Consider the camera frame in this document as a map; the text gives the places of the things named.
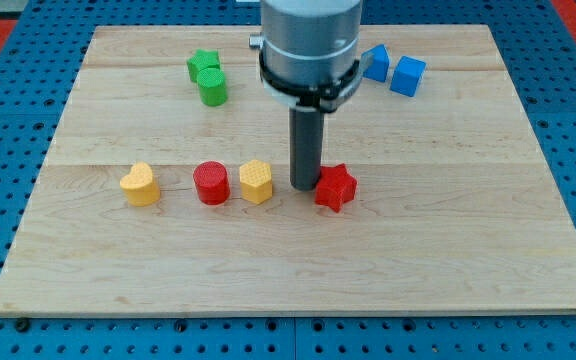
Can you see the blue cube block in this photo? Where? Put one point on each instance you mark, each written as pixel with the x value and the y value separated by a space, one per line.
pixel 407 76

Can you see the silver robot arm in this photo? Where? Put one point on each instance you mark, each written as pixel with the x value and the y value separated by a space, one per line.
pixel 307 58

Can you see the red star block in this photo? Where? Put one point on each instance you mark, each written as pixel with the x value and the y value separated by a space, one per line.
pixel 335 187

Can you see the red cylinder block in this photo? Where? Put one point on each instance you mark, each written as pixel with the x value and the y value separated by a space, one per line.
pixel 211 182

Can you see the yellow heart block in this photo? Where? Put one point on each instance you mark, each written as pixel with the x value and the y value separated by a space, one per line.
pixel 140 186

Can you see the blue pentagon block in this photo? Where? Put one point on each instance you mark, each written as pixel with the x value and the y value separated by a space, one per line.
pixel 378 70

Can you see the wooden board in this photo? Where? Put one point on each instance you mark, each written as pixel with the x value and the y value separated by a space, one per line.
pixel 456 211

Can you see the green cylinder block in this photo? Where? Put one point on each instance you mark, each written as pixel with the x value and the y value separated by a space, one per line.
pixel 212 87

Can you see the yellow hexagon block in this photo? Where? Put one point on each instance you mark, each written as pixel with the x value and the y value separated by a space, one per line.
pixel 256 181

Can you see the green star block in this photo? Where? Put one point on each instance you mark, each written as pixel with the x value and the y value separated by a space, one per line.
pixel 201 60

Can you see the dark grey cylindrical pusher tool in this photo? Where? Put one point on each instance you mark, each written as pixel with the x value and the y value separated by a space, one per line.
pixel 306 139

